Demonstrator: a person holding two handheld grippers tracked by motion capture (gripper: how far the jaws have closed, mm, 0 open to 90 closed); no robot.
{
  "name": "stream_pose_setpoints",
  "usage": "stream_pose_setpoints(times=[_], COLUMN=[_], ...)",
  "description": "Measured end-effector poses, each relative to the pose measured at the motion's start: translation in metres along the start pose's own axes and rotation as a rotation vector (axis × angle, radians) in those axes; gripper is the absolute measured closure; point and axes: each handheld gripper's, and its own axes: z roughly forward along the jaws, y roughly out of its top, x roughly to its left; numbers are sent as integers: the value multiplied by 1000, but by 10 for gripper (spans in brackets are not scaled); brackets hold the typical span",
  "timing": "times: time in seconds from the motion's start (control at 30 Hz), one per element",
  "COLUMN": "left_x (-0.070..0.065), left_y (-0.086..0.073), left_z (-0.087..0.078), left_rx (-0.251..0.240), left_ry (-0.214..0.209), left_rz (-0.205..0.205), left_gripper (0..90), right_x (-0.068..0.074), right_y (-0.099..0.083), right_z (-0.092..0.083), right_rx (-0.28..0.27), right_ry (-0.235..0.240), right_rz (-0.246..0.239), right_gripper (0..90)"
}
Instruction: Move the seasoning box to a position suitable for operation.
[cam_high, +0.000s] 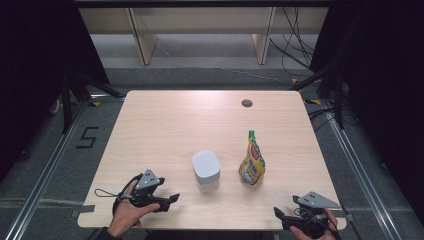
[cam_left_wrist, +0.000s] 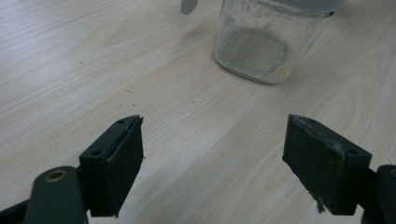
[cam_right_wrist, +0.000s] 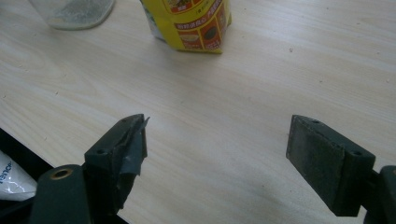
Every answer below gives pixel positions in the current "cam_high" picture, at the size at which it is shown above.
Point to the grey table corner bracket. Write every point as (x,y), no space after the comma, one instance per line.
(85,210)
(347,217)

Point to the aluminium floor rail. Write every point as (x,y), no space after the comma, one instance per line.
(49,166)
(358,166)

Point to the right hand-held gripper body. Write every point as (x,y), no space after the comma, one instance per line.
(315,200)

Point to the beige desk with panel legs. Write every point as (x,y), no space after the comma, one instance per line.
(200,20)

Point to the black overhead frame bar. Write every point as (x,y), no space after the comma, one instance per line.
(200,3)

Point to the yellow black floor tape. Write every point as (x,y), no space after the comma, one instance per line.
(294,81)
(95,104)
(313,101)

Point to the yellow pouch with green cap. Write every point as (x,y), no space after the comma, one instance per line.
(252,163)

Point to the person's right hand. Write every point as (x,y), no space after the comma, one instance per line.
(333,223)

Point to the person's left hand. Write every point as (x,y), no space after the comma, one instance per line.
(125,216)

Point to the black metal stand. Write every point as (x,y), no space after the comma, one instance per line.
(66,106)
(339,103)

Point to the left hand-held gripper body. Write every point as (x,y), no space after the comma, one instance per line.
(145,181)

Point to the dark curtain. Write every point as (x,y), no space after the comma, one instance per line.
(393,83)
(33,66)

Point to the clear jar with white lid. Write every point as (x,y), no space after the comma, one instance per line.
(206,165)

